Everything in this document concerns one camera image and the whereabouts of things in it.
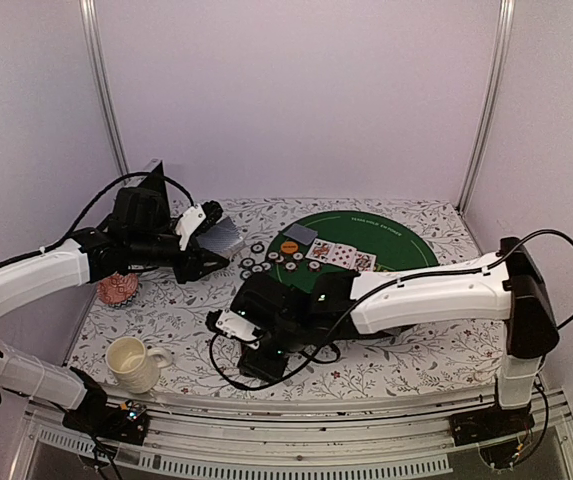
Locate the single blue playing card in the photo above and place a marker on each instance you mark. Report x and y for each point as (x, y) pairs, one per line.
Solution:
(301, 234)

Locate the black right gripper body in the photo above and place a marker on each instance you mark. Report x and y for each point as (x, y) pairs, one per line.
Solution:
(273, 366)

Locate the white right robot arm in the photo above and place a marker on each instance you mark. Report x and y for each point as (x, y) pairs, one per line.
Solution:
(505, 286)

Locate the floral white table mat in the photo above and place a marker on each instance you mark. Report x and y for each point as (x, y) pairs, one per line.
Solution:
(427, 358)

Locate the orange big blind button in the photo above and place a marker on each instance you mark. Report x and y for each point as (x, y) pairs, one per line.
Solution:
(289, 247)

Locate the aluminium front rail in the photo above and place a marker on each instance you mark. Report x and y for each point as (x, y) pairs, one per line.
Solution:
(377, 438)

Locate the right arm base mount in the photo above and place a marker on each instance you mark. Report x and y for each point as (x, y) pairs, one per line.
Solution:
(507, 432)

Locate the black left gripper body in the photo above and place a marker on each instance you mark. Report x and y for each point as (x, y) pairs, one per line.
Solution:
(186, 270)

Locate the round green poker mat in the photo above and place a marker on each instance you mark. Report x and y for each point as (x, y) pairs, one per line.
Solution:
(395, 246)

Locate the king of hearts card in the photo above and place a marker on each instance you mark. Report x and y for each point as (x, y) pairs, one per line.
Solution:
(364, 262)

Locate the blue playing card deck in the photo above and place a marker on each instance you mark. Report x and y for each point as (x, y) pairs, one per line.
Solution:
(224, 239)

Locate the queen of spades card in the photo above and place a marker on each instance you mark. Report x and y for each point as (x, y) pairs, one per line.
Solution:
(320, 250)

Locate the eight of diamonds card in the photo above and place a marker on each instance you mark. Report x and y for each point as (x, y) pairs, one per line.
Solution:
(342, 255)

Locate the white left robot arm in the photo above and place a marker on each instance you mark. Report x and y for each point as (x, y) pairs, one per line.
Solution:
(83, 256)

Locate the left aluminium frame post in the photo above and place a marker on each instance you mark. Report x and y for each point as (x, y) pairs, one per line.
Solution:
(91, 30)

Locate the cream ceramic mug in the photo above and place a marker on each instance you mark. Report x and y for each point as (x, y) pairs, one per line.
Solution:
(135, 367)

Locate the right aluminium frame post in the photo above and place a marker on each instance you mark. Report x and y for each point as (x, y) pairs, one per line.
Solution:
(497, 66)

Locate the aluminium frame post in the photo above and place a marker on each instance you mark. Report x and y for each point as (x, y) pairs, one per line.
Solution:
(497, 66)
(91, 30)

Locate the aluminium poker chip case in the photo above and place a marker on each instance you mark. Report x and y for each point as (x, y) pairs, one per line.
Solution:
(153, 180)

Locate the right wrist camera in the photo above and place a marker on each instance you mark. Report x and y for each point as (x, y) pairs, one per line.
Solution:
(234, 326)

